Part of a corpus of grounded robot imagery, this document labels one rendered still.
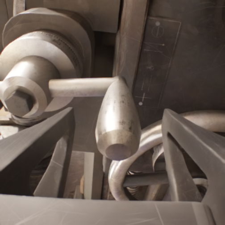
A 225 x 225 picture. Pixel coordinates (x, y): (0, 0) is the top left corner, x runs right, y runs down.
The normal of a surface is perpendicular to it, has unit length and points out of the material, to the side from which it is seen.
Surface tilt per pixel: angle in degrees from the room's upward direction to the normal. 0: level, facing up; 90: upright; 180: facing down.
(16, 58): 90
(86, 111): 90
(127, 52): 90
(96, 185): 90
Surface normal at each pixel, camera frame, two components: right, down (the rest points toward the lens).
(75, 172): 0.11, -0.80
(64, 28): -0.03, 0.58
